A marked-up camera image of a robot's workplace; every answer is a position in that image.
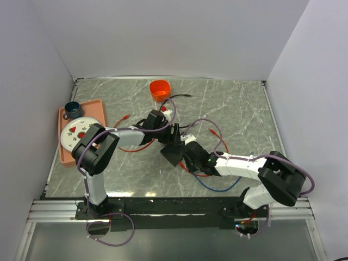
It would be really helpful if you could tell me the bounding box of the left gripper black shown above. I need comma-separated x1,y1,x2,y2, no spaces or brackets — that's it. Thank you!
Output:
153,122,182,146

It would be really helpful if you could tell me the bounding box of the black network switch box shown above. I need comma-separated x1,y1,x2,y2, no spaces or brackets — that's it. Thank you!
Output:
160,145,185,167

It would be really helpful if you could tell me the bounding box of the blue ethernet cable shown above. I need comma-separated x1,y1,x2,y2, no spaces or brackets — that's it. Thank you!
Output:
192,152,255,192

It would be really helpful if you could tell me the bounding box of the red ethernet cable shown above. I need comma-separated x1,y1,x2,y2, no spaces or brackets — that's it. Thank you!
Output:
113,114,229,178

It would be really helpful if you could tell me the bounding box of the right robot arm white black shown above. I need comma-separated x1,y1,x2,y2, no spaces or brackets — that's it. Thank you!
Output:
182,141,315,217

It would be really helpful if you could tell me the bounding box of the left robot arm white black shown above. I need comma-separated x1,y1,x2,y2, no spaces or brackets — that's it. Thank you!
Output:
72,110,183,219

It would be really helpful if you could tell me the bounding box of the orange plastic cup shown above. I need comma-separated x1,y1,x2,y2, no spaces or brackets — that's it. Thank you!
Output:
149,79,171,103

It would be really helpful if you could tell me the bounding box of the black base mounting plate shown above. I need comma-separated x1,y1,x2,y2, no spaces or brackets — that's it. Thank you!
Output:
75,197,267,232

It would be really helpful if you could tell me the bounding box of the pink plastic tray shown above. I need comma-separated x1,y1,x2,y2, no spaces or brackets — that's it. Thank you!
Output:
58,99,107,167

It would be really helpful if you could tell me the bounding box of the white plate watermelon pattern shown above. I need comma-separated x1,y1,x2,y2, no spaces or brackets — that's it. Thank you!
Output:
60,117,100,152

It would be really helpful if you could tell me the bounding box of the dark blue mug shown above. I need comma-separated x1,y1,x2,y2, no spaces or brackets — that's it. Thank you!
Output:
63,101,82,120

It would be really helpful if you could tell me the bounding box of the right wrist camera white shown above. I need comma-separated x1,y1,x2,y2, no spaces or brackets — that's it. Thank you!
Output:
181,134,196,146

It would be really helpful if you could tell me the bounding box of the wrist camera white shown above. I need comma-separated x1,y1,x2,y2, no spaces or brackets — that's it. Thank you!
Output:
181,134,196,146
160,106,173,122

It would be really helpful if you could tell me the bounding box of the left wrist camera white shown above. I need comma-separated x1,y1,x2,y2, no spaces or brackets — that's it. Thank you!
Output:
160,106,173,122

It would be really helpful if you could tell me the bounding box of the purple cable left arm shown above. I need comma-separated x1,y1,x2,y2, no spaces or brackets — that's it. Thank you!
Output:
76,97,177,247

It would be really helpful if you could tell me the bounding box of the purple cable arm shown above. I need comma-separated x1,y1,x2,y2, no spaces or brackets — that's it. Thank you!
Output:
181,118,316,237
76,97,177,247

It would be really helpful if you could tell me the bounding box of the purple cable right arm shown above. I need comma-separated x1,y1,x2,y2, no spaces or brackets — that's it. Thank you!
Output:
181,118,316,237

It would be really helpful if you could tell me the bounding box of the black cable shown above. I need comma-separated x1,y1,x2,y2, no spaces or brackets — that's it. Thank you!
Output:
170,94,194,129

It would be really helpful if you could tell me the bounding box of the aluminium frame rail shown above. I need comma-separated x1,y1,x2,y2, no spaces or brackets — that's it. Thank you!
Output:
27,198,315,223

